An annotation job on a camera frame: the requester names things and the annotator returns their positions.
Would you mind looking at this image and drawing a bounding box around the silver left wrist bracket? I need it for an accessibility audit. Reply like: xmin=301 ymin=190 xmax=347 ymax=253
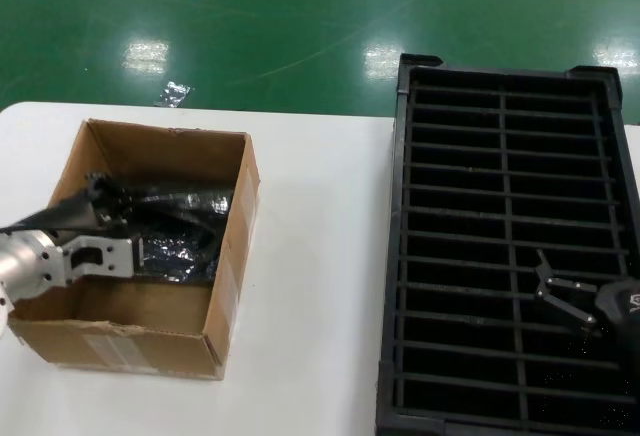
xmin=42 ymin=234 xmax=147 ymax=291

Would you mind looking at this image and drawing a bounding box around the black slotted plastic container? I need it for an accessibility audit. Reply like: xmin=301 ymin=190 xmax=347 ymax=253
xmin=374 ymin=53 xmax=640 ymax=436

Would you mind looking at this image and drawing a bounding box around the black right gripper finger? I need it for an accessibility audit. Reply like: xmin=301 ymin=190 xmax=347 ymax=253
xmin=532 ymin=248 xmax=600 ymax=340

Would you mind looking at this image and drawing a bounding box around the brown cardboard box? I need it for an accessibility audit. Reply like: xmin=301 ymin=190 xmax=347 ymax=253
xmin=7 ymin=118 xmax=262 ymax=381

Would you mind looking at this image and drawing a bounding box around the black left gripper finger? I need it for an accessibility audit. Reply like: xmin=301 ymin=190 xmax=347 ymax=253
xmin=83 ymin=170 xmax=134 ymax=203
xmin=97 ymin=200 xmax=134 ymax=230

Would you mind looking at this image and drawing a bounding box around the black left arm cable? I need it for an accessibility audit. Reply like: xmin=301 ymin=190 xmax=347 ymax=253
xmin=0 ymin=224 xmax=101 ymax=235

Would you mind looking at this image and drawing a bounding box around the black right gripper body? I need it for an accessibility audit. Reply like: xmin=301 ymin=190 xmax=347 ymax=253
xmin=597 ymin=278 xmax=640 ymax=340

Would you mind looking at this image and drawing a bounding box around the crumpled foil scrap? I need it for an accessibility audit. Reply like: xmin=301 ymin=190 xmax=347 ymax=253
xmin=153 ymin=80 xmax=194 ymax=109

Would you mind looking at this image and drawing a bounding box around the grey antistatic plastic bag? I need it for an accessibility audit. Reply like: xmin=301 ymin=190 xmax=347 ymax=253
xmin=119 ymin=188 xmax=236 ymax=277

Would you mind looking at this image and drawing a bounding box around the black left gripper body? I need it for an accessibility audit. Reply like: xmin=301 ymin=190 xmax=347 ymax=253
xmin=22 ymin=186 xmax=114 ymax=235

